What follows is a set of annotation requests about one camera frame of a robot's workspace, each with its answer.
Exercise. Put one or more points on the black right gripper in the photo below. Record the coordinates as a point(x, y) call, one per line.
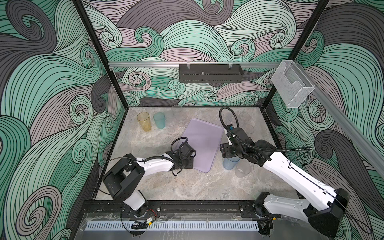
point(225, 150)

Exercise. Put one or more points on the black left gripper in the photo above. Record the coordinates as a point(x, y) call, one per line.
point(190, 164)

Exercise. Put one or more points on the blue transparent tall glass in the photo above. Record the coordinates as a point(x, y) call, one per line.
point(230, 163)

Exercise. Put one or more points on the lilac plastic tray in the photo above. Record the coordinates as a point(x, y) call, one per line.
point(205, 138)

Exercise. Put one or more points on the teal frosted tall glass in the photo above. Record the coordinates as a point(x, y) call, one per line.
point(160, 120)

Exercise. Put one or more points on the yellow transparent tall glass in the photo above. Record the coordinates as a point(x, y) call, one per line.
point(144, 121)

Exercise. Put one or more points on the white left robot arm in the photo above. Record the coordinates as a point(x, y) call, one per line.
point(123, 178)

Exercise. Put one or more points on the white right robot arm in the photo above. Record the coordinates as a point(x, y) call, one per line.
point(322, 206)

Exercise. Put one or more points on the clear faceted glass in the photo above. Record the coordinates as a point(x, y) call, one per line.
point(170, 119)

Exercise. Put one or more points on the clear tall glass back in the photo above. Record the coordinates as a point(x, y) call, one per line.
point(179, 113)

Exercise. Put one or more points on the black corner frame post right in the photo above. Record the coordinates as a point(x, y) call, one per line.
point(309, 27)

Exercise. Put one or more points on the black corner frame post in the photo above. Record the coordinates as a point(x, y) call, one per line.
point(96, 43)
point(309, 27)

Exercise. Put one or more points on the clear acrylic wall holder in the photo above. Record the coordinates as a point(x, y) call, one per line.
point(292, 83)

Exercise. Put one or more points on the aluminium rail back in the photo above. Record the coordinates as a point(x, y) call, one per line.
point(150, 64)

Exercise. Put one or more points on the aluminium rail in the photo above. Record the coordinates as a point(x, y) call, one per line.
point(150, 64)
point(356, 136)

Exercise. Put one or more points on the black perforated wall box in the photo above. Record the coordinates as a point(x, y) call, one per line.
point(210, 73)

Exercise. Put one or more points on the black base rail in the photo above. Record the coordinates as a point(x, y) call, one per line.
point(243, 207)

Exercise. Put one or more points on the white slotted cable duct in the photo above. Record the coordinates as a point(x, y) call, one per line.
point(175, 226)

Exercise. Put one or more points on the aluminium rail right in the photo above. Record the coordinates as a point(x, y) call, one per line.
point(356, 136)

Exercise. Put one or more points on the black corner frame post left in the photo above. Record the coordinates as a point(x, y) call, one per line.
point(96, 43)

